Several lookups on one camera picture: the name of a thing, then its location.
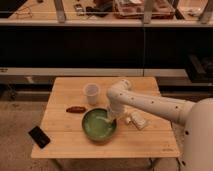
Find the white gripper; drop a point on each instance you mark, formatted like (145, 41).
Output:
(111, 115)

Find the clear plastic cup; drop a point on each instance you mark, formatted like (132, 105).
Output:
(91, 92)

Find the green ceramic bowl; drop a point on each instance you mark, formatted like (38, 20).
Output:
(96, 129)

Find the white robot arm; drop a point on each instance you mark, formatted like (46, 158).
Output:
(195, 117)

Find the wooden table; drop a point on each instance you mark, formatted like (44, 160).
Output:
(64, 129)

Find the black smartphone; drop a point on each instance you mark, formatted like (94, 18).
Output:
(39, 137)

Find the basket on shelf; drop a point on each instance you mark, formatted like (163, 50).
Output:
(135, 9)

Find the white toy bottle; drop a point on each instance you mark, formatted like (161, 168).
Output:
(137, 119)

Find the brown sausage toy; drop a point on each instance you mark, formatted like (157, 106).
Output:
(76, 109)

